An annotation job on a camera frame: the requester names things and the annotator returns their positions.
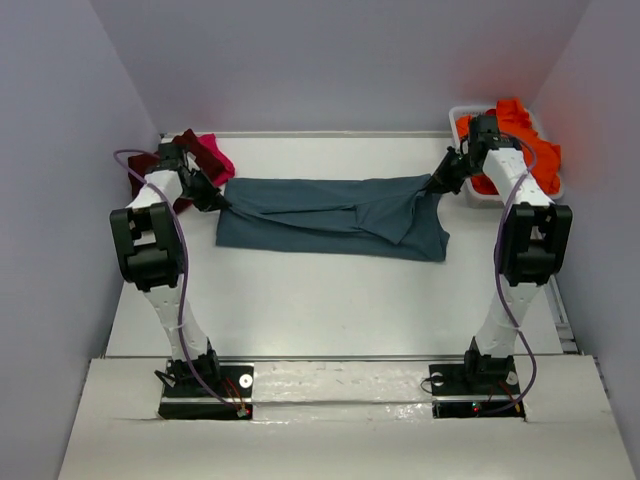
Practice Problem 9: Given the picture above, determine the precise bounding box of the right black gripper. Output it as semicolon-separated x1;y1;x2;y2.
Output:
420;146;482;195

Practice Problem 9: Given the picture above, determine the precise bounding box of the teal blue t shirt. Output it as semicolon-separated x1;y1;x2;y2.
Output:
216;175;449;263

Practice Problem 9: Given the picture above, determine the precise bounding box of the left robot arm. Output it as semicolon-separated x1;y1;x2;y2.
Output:
109;143;230;400

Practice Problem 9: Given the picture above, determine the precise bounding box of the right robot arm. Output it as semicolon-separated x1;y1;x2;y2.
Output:
426;115;573;397

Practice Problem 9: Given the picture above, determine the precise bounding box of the pink folded t shirt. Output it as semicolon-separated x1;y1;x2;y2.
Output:
195;133;236;187

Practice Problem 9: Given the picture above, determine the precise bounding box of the white plastic basket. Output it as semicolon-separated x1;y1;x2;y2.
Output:
458;115;563;207

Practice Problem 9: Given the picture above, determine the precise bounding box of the dark red folded t shirt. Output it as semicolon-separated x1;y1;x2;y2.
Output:
127;130;202;214

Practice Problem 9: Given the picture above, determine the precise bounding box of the orange t shirt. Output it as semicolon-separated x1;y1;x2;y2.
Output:
449;97;563;199

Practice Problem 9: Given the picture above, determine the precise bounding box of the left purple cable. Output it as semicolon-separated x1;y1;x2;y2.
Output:
113;148;241;411

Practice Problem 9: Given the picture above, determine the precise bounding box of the purple cable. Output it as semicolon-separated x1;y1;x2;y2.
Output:
113;148;241;411
492;134;539;414

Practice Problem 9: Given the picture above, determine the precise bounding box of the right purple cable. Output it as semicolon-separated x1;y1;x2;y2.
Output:
492;134;539;414

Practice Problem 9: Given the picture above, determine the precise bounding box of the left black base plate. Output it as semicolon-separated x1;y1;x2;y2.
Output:
154;363;255;421

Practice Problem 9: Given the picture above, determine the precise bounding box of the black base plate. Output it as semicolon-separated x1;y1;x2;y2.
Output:
154;363;255;421
421;363;526;419

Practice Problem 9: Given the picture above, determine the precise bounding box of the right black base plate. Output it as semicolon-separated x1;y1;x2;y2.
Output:
421;363;526;419

